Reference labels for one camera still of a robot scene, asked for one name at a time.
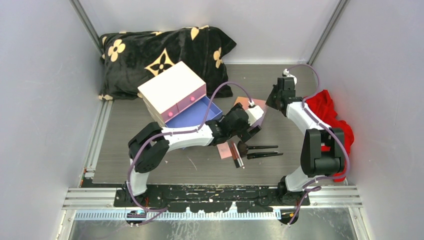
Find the pink drawer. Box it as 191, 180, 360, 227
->
176, 85, 207, 112
160, 104, 180, 124

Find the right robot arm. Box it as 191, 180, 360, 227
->
266, 74, 349, 206

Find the black floral plush blanket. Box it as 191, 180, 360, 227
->
98, 25, 237, 101

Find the red cloth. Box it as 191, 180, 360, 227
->
303, 89, 355, 183

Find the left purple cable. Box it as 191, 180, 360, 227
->
125, 81, 256, 227

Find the small pink compact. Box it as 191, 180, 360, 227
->
216, 142, 232, 159

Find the red makeup pencil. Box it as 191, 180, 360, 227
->
228, 141, 240, 168

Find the white makeup pencil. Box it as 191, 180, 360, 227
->
233, 143, 245, 169

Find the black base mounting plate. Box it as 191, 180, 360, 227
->
135, 184, 310, 213

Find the large powder brush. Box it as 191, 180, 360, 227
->
236, 141, 279, 157

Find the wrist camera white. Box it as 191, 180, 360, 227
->
245, 102, 265, 129
282, 68, 298, 85

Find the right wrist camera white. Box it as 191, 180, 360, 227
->
282, 68, 298, 85

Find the holographic pink palette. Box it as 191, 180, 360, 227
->
233, 96, 269, 128

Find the white drawer organizer box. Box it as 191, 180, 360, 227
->
137, 61, 206, 127

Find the black makeup brush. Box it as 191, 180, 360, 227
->
246, 151, 283, 160

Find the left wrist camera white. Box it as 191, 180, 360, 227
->
245, 102, 265, 129

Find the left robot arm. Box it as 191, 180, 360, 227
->
114, 105, 264, 207

